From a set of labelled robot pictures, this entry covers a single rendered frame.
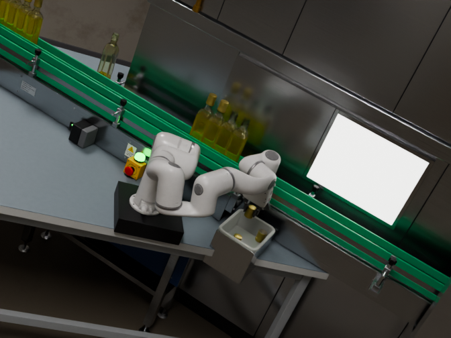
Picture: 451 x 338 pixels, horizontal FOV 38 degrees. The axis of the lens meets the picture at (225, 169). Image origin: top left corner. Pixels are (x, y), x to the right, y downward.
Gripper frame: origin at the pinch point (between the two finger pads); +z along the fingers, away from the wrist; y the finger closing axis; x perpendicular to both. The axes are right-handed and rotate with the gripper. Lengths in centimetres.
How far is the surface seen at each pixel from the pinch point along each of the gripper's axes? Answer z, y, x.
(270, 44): -38, 29, -49
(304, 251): 17.5, -23.9, -11.8
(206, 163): 0.1, 26.3, -9.0
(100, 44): 135, 220, -207
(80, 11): 110, 238, -201
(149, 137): 3, 54, -9
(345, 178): -5.5, -23.1, -37.1
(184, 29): -27, 67, -47
